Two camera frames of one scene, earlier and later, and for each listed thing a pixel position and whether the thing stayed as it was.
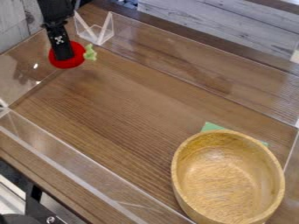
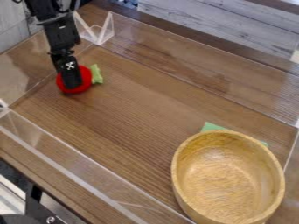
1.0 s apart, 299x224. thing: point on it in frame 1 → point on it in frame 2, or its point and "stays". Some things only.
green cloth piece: x=208 y=127 stays
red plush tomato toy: x=80 y=53 → x=89 y=75
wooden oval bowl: x=228 y=178 stays
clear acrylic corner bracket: x=95 y=33 stays
